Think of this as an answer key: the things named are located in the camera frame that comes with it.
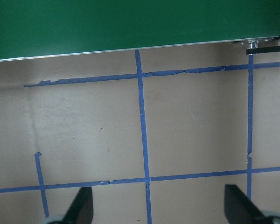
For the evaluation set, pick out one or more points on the green conveyor belt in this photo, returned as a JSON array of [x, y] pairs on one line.
[[130, 23]]

